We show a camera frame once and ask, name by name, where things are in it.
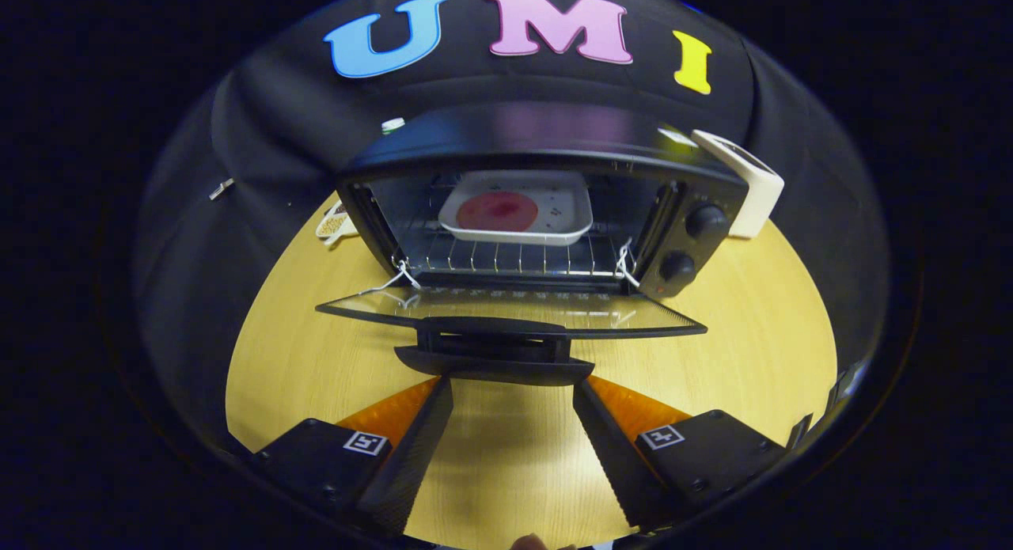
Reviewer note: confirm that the white cherry print plate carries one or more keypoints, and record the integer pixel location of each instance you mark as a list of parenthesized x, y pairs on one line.
[(566, 210)]

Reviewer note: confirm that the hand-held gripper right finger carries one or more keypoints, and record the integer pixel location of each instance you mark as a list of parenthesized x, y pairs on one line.
[(613, 463)]

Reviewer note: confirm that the black backdrop cloth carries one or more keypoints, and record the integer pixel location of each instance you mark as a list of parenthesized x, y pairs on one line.
[(253, 138)]

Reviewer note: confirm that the pink round food slice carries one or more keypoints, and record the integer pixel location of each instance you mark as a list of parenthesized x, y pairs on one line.
[(497, 211)]

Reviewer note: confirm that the black toaster oven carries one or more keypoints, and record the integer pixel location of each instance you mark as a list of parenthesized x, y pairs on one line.
[(538, 130)]

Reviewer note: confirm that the white toaster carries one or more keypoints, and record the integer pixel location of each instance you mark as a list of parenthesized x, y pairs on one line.
[(756, 194)]

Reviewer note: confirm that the small white cap bottle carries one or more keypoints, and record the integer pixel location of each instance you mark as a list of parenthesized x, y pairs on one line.
[(392, 126)]

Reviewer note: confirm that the small silver clip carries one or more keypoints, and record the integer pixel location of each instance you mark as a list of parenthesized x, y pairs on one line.
[(221, 189)]

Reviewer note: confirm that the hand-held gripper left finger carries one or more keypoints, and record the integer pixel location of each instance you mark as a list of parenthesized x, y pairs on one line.
[(404, 467)]

